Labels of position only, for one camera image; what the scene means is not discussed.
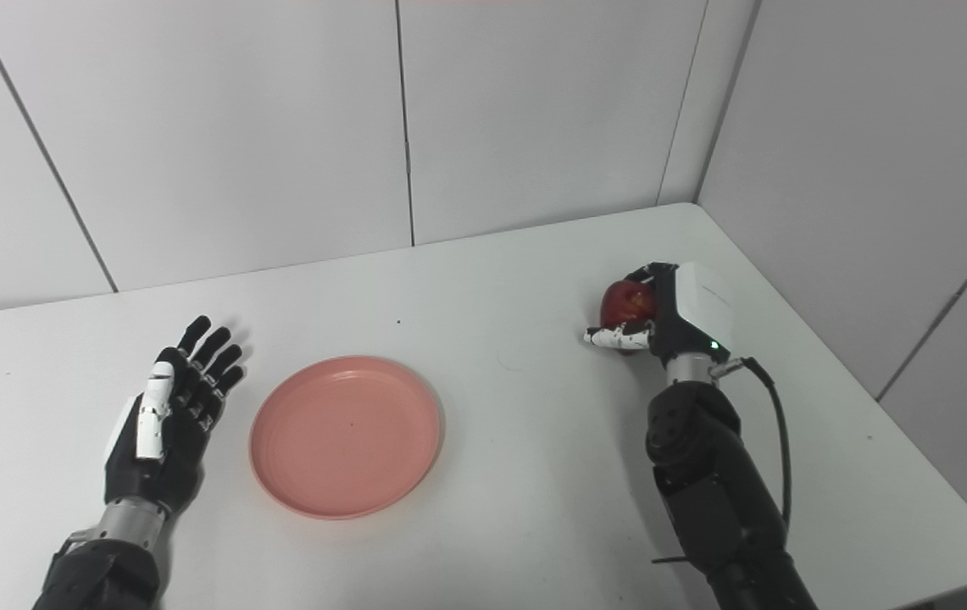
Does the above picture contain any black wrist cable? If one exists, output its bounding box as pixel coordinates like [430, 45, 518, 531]
[708, 356, 793, 535]
[49, 529, 103, 579]

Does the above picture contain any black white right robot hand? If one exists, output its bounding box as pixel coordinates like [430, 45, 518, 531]
[582, 261, 738, 369]

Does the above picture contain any red apple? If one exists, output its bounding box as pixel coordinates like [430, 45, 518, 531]
[600, 280, 659, 332]

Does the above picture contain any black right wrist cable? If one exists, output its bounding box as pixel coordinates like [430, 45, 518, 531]
[708, 356, 793, 535]

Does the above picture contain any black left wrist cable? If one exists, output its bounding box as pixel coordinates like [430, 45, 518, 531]
[49, 529, 103, 579]

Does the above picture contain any pink round plate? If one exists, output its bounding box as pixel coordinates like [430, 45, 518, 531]
[249, 356, 443, 520]

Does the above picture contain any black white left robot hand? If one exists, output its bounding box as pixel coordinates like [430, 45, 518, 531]
[103, 315, 247, 516]

